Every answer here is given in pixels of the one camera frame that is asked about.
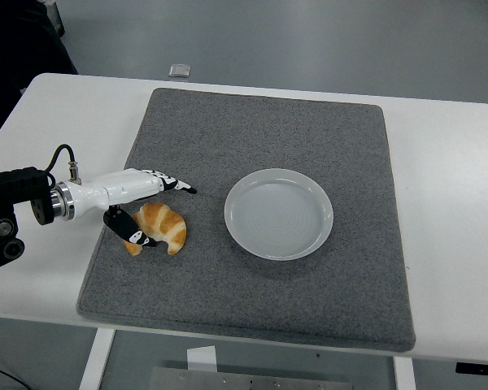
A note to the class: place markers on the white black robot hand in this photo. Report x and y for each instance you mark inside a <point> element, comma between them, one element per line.
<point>118,187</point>

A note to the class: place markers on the golden croissant bread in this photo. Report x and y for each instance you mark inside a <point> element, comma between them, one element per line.
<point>166,223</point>

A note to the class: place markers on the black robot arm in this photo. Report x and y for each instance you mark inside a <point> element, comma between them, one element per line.
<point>16,183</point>

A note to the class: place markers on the round pale grey plate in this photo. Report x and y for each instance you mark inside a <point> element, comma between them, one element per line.
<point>278,215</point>

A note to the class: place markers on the small silver floor box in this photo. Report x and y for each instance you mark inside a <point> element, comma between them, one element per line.
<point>179,70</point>

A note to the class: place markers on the grey felt mat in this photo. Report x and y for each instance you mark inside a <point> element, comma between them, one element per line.
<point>244,134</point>

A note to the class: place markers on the white table leg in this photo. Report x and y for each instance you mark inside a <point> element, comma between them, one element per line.
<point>97,359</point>
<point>404,375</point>

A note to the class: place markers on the black table control panel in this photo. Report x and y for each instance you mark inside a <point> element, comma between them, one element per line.
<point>480,367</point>

